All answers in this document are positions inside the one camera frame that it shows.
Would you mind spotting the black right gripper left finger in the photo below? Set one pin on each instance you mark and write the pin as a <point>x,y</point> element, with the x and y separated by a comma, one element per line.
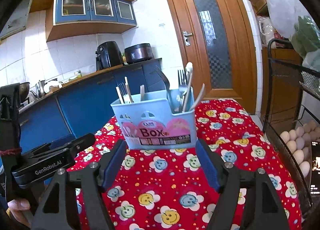
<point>58,208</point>

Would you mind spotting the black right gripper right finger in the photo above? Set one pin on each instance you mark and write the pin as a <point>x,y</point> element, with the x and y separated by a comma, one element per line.
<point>263,208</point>

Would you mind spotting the light blue utensil box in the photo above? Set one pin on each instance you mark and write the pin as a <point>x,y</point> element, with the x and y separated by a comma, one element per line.
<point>151,124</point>

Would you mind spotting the wooden chopstick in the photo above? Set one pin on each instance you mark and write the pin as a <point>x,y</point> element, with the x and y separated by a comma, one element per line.
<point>128,89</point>

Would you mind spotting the white plastic spoon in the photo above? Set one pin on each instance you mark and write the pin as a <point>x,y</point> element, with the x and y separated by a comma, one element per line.
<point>189,73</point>

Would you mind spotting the blue lower kitchen cabinets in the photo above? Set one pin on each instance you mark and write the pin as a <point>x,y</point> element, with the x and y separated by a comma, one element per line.
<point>84,106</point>

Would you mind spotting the person left hand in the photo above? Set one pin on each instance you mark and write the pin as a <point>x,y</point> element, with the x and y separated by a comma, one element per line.
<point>16,208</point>

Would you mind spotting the eggs in rack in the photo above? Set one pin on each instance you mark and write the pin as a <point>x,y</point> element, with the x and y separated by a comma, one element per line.
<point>299,142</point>

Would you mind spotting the steel kettle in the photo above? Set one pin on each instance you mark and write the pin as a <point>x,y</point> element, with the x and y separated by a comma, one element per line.
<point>40,92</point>

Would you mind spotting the red smiley flower tablecloth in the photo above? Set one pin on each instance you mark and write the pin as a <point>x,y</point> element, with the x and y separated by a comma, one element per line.
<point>167,189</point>

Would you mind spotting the black air fryer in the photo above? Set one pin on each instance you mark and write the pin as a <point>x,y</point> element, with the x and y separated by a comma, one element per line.
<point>108,55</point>

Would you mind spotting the wooden spatula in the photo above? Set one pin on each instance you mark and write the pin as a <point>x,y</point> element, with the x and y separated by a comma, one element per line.
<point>142,92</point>

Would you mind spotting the steel fork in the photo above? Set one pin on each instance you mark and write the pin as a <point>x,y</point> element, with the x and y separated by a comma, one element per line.
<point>167,86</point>
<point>182,86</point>

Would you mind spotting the black rice cooker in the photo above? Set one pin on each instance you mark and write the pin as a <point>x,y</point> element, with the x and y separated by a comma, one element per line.
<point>138,53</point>

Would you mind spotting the green leafy vegetables bag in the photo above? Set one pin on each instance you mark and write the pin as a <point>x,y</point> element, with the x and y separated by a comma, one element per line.
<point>305,42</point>

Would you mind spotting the clear plastic jug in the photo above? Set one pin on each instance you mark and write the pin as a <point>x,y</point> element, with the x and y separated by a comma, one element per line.
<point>266,30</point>

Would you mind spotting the wooden door with glass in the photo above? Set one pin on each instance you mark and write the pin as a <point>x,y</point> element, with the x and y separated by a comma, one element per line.
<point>221,49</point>

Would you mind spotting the white plastic bag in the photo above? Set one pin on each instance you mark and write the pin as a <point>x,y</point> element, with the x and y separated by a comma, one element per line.
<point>284,15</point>

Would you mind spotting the black wire rack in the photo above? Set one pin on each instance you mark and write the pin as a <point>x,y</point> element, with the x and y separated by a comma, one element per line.
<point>285,82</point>

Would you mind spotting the blue upper wall cabinets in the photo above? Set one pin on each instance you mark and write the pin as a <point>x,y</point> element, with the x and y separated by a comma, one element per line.
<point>66,18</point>

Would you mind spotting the silver door handle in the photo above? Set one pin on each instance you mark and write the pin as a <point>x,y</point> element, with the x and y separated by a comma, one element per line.
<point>186,36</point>

